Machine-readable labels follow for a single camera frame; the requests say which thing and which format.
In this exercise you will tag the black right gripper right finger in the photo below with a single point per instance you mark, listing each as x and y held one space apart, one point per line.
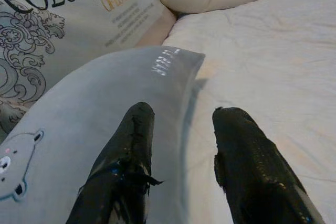
252 171

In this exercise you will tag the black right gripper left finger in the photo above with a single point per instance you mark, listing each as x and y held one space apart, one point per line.
123 169

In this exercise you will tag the grey plush pillow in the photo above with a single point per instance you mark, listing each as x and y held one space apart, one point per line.
86 103

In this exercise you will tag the white quilted mattress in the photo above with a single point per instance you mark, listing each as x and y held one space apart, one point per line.
262 64

